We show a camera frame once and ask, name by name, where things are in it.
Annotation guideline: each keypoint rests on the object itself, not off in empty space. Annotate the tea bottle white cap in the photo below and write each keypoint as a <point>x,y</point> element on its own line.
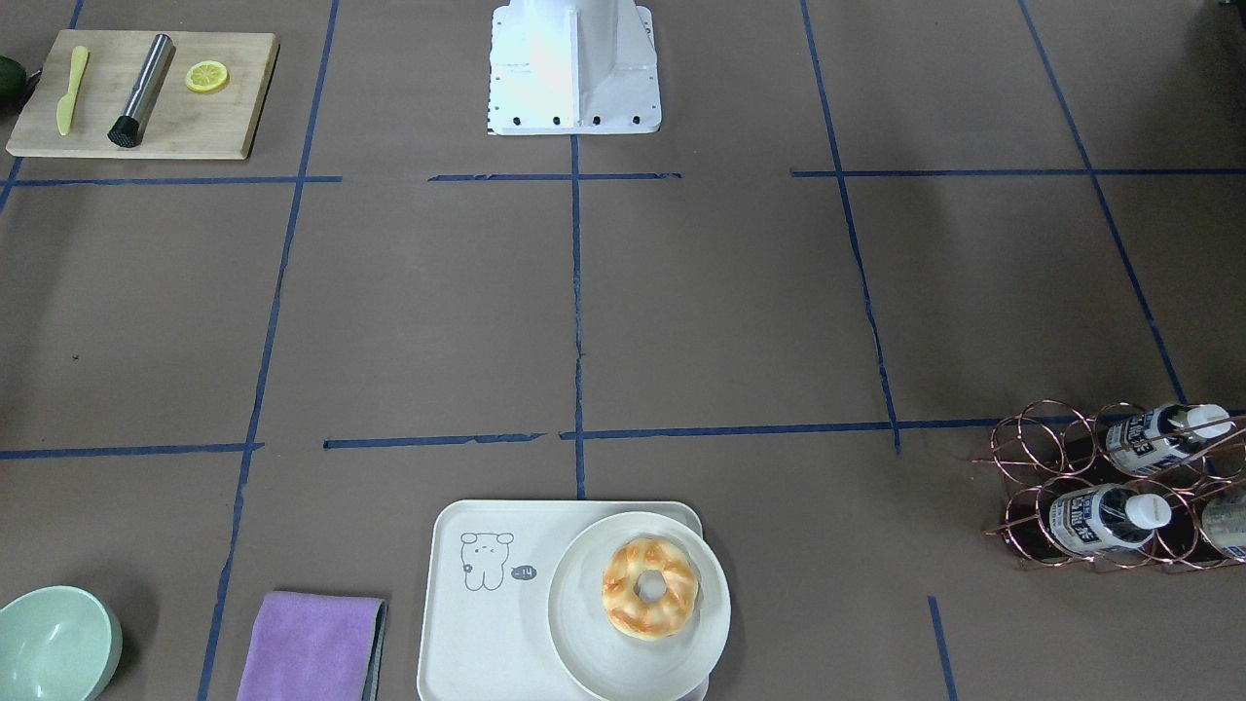
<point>1145,444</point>

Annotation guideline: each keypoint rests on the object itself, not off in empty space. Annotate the cream serving tray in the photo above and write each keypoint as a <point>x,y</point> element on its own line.
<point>485,632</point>

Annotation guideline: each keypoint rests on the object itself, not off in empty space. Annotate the tea bottle lower front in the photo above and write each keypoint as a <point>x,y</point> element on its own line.
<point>1092,521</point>

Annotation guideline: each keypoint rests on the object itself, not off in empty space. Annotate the glazed twisted donut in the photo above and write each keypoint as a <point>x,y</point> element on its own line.
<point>650,589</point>

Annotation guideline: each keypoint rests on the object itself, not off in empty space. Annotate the cream round plate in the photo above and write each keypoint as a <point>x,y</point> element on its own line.
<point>613,666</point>

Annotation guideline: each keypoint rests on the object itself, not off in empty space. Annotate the purple folded cloth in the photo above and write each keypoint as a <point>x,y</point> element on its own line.
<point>315,647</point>

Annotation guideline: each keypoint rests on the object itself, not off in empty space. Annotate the lemon slice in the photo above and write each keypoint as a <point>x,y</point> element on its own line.
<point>208,75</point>

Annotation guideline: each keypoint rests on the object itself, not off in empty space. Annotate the steel muddler black tip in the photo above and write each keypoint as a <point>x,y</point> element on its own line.
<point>128,130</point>

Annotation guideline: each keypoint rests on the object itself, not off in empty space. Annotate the wooden cutting board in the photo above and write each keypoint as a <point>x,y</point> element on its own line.
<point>184,125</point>

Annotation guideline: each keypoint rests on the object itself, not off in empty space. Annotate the yellow plastic knife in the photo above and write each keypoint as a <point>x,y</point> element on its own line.
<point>65,109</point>

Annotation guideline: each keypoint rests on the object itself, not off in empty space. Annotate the mint green bowl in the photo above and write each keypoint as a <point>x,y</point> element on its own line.
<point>58,643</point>

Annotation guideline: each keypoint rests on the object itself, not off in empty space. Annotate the dark green avocado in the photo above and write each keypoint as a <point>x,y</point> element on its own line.
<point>13,80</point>

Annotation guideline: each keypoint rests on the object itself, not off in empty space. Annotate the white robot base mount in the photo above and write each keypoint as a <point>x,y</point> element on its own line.
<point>573,67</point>

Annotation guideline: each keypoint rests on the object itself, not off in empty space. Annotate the copper wire bottle rack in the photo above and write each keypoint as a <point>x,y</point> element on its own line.
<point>1028,449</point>

